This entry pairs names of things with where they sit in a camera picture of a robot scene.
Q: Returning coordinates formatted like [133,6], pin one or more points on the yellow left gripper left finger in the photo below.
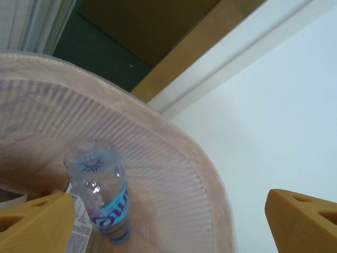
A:
[47,226]

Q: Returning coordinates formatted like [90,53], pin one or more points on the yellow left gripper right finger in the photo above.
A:
[284,224]

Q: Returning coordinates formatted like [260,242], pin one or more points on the small clear bottle cyan label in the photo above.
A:
[100,184]

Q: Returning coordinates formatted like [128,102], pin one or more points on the beige ribbed plastic bin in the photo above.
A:
[171,168]

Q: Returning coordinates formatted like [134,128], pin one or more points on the translucent pink bin liner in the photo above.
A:
[39,68]

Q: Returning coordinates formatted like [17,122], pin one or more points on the brown wooden door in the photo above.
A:
[144,26]

